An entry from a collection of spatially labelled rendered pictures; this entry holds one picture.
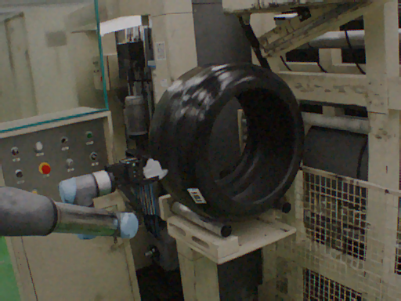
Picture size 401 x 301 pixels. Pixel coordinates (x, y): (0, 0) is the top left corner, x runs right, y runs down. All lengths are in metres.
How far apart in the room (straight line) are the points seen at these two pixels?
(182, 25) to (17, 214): 1.08
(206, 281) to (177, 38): 1.06
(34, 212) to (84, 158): 1.06
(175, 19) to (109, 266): 1.18
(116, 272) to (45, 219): 1.22
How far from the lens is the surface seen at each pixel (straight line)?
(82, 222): 1.16
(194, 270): 2.02
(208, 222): 1.61
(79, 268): 2.15
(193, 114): 1.42
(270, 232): 1.76
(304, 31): 1.74
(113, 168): 1.40
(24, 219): 1.03
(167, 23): 1.78
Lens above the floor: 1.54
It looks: 14 degrees down
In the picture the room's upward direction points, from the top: 6 degrees counter-clockwise
